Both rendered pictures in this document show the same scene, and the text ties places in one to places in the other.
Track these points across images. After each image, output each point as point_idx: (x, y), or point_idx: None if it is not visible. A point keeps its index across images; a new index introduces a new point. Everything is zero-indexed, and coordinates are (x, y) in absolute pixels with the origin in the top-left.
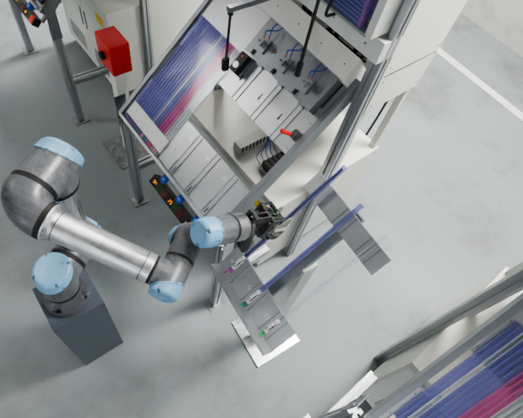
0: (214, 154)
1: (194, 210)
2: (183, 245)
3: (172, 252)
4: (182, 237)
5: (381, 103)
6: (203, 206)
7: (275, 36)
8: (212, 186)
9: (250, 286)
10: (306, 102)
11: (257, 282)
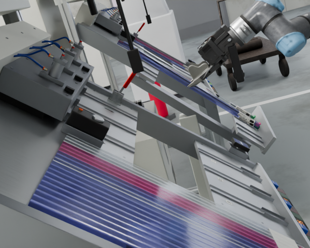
0: (207, 171)
1: (268, 178)
2: (293, 18)
3: (304, 16)
4: (292, 20)
5: None
6: (255, 176)
7: (30, 68)
8: (232, 171)
9: (245, 124)
10: (87, 66)
11: (237, 119)
